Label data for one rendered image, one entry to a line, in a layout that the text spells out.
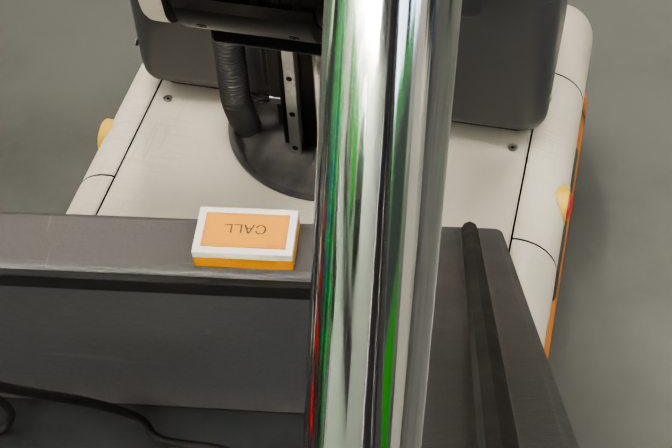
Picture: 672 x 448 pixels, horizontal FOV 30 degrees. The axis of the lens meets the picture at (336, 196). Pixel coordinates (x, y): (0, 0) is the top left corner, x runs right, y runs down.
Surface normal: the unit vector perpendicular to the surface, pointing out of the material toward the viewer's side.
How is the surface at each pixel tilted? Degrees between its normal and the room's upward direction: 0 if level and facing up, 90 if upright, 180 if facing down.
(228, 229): 0
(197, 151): 0
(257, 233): 0
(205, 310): 90
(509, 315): 43
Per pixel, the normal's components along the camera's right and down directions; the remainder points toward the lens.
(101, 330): -0.09, 0.74
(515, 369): 0.03, -1.00
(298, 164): -0.04, -0.67
